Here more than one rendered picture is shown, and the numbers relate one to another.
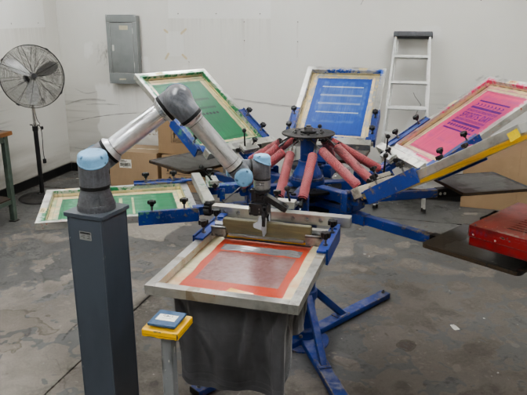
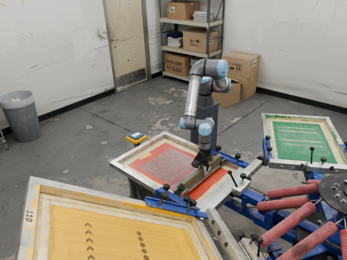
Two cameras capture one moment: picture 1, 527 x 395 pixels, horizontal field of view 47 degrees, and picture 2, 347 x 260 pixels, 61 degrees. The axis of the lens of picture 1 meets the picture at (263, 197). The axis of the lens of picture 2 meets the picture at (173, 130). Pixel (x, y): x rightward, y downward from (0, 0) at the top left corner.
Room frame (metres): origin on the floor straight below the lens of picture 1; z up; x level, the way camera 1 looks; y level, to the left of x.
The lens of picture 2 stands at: (3.08, -1.48, 2.22)
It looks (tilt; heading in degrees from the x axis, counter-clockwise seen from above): 29 degrees down; 116
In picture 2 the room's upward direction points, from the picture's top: 2 degrees counter-clockwise
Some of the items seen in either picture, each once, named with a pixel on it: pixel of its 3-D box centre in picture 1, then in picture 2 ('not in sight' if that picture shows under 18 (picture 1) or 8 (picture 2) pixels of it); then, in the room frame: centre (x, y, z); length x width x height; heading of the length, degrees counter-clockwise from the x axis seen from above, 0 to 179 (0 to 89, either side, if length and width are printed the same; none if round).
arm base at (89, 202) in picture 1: (96, 196); (204, 97); (2.32, 0.67, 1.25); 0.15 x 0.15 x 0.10
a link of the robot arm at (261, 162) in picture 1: (261, 166); (204, 133); (2.56, 0.01, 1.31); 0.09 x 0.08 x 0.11; 99
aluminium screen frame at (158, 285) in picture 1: (252, 259); (176, 166); (2.34, 0.05, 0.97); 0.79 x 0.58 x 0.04; 164
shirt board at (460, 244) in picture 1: (405, 229); not in sight; (2.87, -0.71, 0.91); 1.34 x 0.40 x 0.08; 44
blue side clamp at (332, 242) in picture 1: (328, 244); (176, 202); (2.50, -0.29, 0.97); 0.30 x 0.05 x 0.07; 164
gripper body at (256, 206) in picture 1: (260, 201); (205, 154); (2.56, 0.01, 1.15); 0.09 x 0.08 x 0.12; 74
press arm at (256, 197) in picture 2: not in sight; (248, 196); (2.88, -0.11, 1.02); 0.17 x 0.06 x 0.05; 164
